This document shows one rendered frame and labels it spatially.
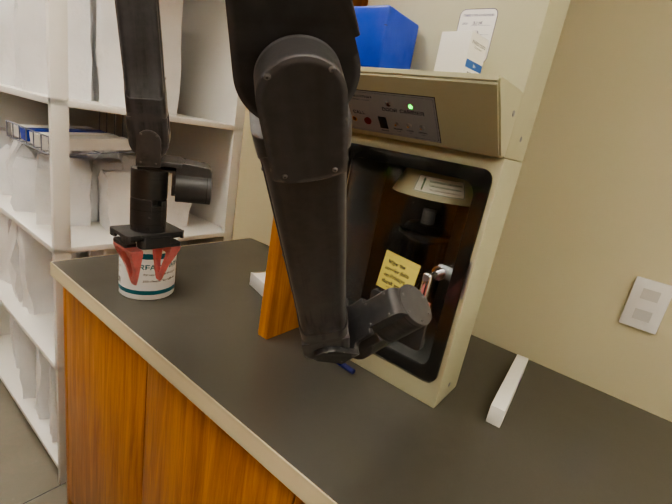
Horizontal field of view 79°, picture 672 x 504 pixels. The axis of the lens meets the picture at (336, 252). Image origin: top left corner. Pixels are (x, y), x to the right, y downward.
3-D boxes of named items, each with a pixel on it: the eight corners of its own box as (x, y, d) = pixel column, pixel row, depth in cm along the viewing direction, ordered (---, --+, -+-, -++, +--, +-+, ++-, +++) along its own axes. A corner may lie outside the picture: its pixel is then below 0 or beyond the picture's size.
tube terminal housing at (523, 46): (368, 311, 114) (432, 8, 93) (479, 364, 96) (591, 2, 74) (309, 337, 95) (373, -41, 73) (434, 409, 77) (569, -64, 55)
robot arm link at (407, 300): (300, 299, 55) (308, 360, 50) (355, 256, 48) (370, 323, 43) (364, 312, 62) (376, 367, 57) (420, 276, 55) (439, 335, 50)
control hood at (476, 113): (344, 130, 81) (353, 77, 79) (506, 158, 63) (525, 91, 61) (306, 123, 73) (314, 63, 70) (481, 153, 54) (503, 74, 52)
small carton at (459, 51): (449, 82, 64) (458, 41, 63) (478, 83, 61) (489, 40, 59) (432, 75, 61) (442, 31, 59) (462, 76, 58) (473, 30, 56)
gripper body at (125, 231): (184, 241, 72) (187, 200, 70) (126, 247, 65) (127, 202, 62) (165, 231, 76) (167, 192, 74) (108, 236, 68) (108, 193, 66)
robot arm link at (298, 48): (220, -55, 21) (223, 65, 15) (328, -64, 22) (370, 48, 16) (298, 303, 57) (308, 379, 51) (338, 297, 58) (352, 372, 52)
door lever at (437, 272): (434, 317, 73) (421, 312, 74) (447, 268, 70) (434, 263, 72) (421, 325, 69) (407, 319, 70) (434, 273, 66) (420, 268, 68)
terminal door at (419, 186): (314, 319, 92) (345, 141, 81) (435, 385, 75) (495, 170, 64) (312, 320, 92) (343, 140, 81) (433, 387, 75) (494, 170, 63)
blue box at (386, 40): (362, 77, 77) (371, 25, 74) (408, 81, 71) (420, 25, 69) (329, 65, 69) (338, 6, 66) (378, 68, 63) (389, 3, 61)
